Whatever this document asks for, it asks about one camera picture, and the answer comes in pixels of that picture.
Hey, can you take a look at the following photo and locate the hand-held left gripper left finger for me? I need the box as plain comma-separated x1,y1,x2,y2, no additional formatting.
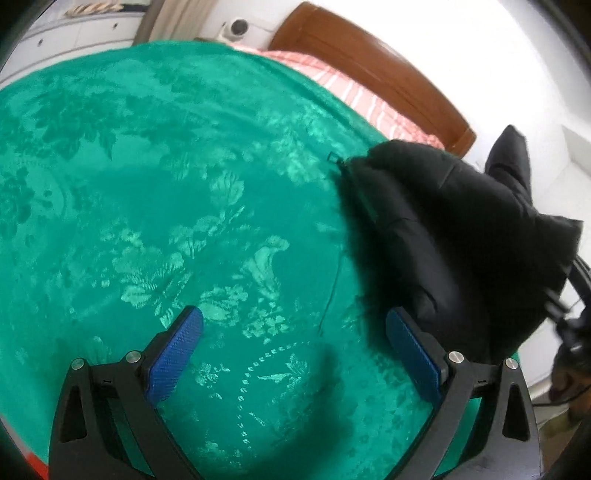
46,305,206,480

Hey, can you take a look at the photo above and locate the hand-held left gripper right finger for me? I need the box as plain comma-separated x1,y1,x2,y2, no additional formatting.
385,307,541,480

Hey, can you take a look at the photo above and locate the black puffer jacket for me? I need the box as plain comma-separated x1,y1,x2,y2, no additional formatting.
330,124,585,370

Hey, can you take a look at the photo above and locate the green floral blanket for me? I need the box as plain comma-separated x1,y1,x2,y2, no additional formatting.
0,41,522,480

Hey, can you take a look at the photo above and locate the pink striped bed sheet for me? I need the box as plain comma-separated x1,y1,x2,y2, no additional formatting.
240,46,446,151

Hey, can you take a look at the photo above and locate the wooden headboard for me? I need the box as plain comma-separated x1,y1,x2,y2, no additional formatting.
268,1,477,155

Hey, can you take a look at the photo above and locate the white drawer cabinet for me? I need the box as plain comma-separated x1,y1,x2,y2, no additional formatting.
0,9,148,88

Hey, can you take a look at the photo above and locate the beige curtain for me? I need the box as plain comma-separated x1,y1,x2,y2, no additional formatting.
134,0,218,46

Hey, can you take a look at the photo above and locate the striped cushion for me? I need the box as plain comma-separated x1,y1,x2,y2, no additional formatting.
65,0,126,17

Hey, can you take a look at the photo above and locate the white security camera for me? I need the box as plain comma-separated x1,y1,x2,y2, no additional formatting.
217,17,252,44

